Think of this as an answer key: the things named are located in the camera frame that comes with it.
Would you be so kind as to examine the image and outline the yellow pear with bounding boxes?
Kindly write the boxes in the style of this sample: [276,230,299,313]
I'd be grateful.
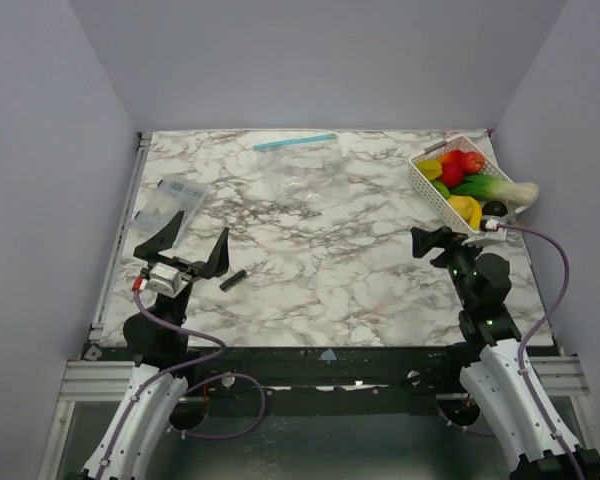
[448,195,483,230]

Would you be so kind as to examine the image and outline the clear zip top bag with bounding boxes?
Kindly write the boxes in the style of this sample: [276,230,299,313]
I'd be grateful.
[253,133,347,206]

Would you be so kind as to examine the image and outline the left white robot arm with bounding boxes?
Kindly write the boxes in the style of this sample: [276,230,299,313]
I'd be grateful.
[65,211,229,479]

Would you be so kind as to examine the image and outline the dark avocado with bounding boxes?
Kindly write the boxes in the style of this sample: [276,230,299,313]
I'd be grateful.
[482,201,508,217]

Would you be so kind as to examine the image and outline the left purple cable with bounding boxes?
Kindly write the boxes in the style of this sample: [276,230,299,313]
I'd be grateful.
[82,287,269,479]

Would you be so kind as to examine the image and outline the aluminium frame rail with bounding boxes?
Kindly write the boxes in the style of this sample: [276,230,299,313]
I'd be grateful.
[54,132,154,401]

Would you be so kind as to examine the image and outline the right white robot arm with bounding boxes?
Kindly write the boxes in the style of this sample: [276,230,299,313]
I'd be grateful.
[411,227,600,479]

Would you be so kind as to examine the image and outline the white plastic basket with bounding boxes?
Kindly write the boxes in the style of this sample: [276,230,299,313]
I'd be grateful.
[408,135,538,242]

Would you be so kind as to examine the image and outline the black comb strip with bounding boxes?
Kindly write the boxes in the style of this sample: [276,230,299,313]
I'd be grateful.
[219,269,248,292]

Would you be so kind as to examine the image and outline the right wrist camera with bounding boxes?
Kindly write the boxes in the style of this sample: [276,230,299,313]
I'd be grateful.
[462,215,517,248]

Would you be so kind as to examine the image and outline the green lime fruit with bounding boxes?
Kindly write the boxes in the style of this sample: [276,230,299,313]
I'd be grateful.
[431,180,451,199]

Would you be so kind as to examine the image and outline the clear plastic screw box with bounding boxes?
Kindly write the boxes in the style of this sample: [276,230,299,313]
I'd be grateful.
[133,174,209,247]

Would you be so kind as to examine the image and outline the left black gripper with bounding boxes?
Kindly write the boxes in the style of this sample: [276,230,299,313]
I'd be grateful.
[137,211,228,332]

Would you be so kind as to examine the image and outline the green white leek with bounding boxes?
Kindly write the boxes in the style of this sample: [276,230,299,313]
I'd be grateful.
[450,174,539,206]

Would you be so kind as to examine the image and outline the yellow star fruit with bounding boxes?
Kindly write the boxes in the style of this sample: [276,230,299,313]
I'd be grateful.
[416,159,443,181]

